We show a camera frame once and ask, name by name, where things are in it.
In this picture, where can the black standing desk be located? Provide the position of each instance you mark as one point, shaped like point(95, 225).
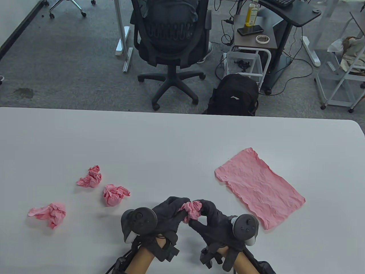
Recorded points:
point(299, 14)

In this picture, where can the beige cloth bundle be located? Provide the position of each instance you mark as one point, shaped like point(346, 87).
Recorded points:
point(353, 51)

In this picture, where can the black backpack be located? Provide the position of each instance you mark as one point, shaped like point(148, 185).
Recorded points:
point(233, 91)

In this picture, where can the person's left hand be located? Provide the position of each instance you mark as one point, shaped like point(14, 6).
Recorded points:
point(168, 214)

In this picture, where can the grey side table white frame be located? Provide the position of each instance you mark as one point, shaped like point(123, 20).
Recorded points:
point(248, 41)

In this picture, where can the black left hand controller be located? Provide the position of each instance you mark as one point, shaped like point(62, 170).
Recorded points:
point(141, 221)

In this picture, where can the black smartphone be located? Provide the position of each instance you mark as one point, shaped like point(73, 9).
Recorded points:
point(250, 30)

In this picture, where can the black right hand controller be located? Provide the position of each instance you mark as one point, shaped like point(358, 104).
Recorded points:
point(245, 227)

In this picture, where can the black keyboard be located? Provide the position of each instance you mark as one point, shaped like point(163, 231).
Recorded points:
point(282, 2)

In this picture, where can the person's right forearm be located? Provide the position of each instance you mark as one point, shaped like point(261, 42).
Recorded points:
point(242, 265)

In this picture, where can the person's left forearm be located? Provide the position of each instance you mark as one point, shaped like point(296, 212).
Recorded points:
point(142, 261)

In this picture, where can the pink wrinkled paper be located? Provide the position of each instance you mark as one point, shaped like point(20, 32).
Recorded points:
point(112, 195)
point(52, 214)
point(256, 185)
point(91, 178)
point(192, 211)

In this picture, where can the yellow liquid bottle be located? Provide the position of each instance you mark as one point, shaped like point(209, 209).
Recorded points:
point(251, 15)

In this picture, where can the white power strip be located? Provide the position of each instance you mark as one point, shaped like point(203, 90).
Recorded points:
point(225, 61)

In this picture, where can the white wheeled shelf cart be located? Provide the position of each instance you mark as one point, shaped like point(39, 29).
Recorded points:
point(342, 91)

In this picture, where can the chrome base office chair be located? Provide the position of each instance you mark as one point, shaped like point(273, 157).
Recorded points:
point(75, 4)

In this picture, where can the black hand controller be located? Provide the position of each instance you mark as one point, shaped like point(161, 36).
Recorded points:
point(141, 221)
point(245, 227)

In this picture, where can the white desk leg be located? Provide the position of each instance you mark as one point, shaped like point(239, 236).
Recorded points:
point(310, 51)
point(121, 28)

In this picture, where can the person's right hand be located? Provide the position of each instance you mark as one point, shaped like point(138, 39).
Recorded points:
point(214, 228)

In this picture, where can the white tape roll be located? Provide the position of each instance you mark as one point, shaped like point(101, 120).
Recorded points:
point(257, 40)

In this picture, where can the black mesh office chair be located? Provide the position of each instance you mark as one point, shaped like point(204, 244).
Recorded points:
point(168, 57)

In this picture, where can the small black gadget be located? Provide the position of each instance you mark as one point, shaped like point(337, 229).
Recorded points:
point(242, 65)

